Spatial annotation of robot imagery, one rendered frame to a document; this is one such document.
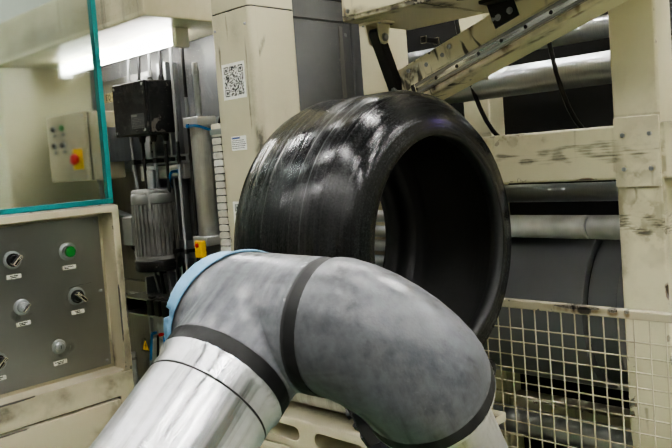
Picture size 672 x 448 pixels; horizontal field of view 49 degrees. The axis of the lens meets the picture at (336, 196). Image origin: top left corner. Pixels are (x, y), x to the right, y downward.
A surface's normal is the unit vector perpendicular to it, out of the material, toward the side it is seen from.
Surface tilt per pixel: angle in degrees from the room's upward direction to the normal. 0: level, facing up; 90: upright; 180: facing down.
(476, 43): 90
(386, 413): 121
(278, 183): 62
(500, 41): 90
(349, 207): 75
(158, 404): 38
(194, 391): 48
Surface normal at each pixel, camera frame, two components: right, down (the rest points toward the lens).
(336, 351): -0.23, 0.06
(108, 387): 0.73, -0.02
